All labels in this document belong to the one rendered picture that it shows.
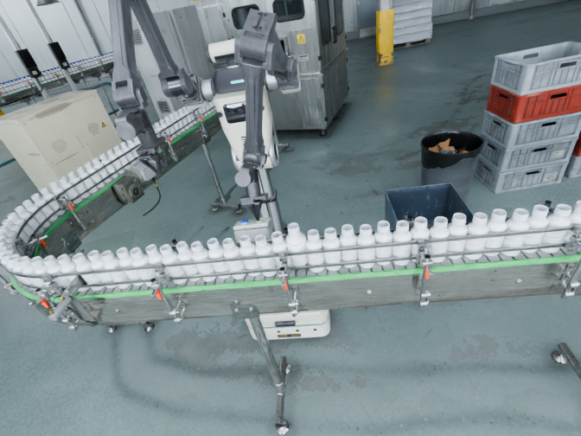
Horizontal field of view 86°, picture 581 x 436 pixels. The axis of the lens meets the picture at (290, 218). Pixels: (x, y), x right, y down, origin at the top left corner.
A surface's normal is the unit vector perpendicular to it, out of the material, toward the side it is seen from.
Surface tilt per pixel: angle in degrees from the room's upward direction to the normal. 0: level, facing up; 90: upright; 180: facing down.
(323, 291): 90
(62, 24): 90
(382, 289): 90
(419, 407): 0
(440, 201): 90
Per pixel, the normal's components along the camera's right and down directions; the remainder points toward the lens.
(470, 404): -0.17, -0.79
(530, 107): 0.07, 0.58
